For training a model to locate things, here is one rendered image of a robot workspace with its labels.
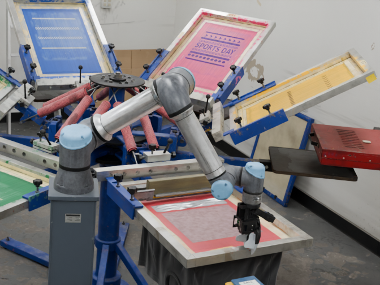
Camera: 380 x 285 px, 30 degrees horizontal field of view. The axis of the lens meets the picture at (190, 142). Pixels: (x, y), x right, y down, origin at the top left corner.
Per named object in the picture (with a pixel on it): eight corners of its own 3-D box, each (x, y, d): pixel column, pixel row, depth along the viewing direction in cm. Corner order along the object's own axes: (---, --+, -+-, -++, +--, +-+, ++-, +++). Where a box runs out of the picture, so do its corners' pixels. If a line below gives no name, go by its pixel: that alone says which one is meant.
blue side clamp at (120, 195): (142, 218, 306) (143, 203, 304) (132, 220, 304) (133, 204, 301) (116, 193, 331) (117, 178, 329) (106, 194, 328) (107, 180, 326)
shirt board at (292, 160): (344, 166, 418) (346, 153, 415) (356, 193, 380) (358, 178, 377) (118, 143, 419) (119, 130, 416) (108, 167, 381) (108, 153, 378)
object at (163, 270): (199, 325, 291) (207, 254, 280) (180, 329, 287) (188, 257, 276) (152, 271, 329) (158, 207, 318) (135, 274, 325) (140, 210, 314)
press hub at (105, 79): (147, 300, 421) (165, 80, 377) (85, 312, 403) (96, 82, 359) (122, 269, 453) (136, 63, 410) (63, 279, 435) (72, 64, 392)
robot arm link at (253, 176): (245, 159, 271) (267, 162, 269) (241, 186, 274) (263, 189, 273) (242, 165, 263) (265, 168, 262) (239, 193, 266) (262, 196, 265)
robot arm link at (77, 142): (53, 165, 261) (54, 130, 256) (66, 154, 273) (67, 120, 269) (84, 170, 259) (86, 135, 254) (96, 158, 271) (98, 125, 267)
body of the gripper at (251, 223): (232, 228, 275) (234, 199, 272) (250, 225, 279) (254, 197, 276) (242, 236, 269) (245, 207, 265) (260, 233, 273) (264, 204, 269)
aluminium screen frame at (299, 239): (312, 246, 291) (313, 238, 290) (186, 268, 264) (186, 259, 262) (217, 178, 356) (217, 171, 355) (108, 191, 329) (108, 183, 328)
